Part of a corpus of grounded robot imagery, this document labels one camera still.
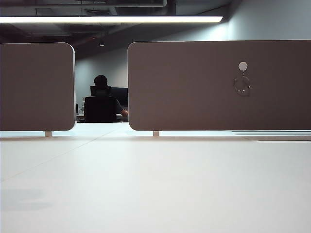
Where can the left grey desk divider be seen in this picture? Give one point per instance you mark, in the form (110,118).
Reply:
(34,92)

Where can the black office chair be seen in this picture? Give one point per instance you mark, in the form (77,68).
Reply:
(100,109)

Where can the right grey desk divider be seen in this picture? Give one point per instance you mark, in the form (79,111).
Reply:
(194,97)

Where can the seated person in dark shirt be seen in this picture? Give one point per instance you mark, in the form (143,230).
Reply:
(100,80)

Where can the long white ceiling light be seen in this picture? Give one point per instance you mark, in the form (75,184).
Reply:
(111,19)

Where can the white divider panel leg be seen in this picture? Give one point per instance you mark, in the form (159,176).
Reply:
(156,133)
(48,134)

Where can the grey desk divider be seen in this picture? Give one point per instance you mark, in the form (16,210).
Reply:
(194,97)
(34,92)

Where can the black computer monitor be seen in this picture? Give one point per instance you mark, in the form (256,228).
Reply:
(121,95)

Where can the white round wall hook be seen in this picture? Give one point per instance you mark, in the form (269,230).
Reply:
(243,66)

